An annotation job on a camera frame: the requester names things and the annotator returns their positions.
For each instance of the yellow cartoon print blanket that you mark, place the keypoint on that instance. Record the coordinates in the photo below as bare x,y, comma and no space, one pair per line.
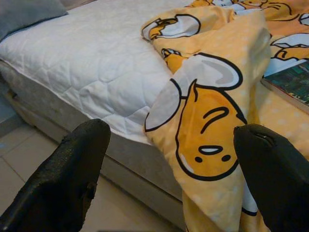
217,108

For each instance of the grey pillow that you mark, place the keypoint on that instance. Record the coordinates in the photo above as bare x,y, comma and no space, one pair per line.
24,14

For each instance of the dark cover book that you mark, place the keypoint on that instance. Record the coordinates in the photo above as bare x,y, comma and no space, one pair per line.
292,82

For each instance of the grey bed frame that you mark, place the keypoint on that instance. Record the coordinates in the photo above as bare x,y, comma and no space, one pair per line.
135,164

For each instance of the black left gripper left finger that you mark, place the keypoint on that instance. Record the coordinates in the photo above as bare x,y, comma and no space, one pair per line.
60,183

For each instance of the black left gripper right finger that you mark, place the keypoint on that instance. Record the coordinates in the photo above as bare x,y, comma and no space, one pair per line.
277,181

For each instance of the white quilted mattress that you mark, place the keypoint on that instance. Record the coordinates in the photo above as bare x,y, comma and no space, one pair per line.
84,60

